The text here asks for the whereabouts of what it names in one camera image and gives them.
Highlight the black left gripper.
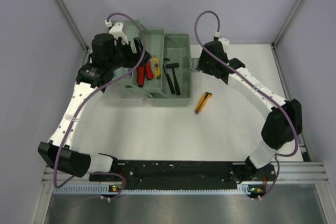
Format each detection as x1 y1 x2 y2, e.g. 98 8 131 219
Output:
107 37 151 71

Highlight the yellow black utility knife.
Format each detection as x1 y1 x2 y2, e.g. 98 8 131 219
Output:
194 92 212 114

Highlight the red utility knife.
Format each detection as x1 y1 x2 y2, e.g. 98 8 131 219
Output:
145 60 154 80
137 66 145 88

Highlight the black hammer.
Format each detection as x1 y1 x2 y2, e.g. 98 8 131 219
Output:
163 58 175 94
166 63 181 95

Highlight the green translucent tool box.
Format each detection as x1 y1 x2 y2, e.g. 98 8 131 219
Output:
115 28 197 107

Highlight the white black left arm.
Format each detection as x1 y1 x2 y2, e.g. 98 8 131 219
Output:
38 33 148 180

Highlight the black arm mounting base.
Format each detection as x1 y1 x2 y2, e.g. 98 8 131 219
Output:
88 159 278 190

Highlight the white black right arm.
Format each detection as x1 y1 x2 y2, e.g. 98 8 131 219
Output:
196 38 302 180

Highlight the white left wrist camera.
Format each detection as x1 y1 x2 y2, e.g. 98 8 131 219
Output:
109 22 129 45

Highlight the aluminium frame post left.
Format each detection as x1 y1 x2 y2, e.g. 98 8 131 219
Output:
54 0 89 52

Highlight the aluminium frame post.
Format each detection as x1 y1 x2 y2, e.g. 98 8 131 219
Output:
54 0 89 52
272 0 306 48

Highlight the aluminium front rail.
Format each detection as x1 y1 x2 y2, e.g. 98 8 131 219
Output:
41 162 329 185

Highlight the aluminium frame post right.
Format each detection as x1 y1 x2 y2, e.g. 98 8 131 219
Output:
272 0 306 48

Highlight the grey slotted cable duct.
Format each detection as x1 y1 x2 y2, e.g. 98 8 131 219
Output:
53 181 250 196

